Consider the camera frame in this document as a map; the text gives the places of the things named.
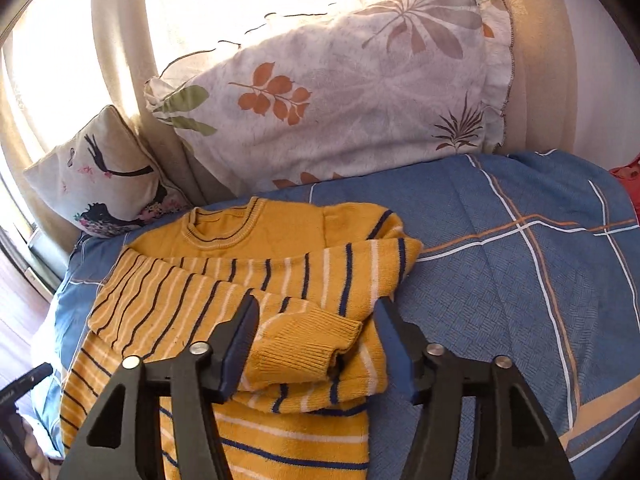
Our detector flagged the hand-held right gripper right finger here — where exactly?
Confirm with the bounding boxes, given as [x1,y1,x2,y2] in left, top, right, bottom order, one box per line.
[374,298,577,480]

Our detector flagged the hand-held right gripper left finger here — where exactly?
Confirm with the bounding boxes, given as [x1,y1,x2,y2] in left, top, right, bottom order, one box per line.
[56,293,260,480]

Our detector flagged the yellow striped knit sweater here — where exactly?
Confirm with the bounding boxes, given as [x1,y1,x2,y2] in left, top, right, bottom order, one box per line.
[59,196,424,480]

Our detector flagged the person's left hand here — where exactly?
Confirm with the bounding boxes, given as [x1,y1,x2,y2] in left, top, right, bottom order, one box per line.
[19,412,51,480]

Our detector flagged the blue plaid bed blanket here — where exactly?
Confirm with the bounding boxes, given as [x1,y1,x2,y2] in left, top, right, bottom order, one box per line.
[27,149,640,480]

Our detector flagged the bird print cushion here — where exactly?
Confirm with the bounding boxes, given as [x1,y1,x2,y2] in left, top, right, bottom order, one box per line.
[22,105,193,239]

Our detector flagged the leaf print pillow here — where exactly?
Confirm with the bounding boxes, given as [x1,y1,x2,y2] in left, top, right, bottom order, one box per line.
[144,0,516,196]

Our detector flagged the red cloth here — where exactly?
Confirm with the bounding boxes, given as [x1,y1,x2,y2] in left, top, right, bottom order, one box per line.
[608,155,640,196]

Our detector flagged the beige curtain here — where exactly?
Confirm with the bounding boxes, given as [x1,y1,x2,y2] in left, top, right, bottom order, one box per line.
[0,0,231,271]

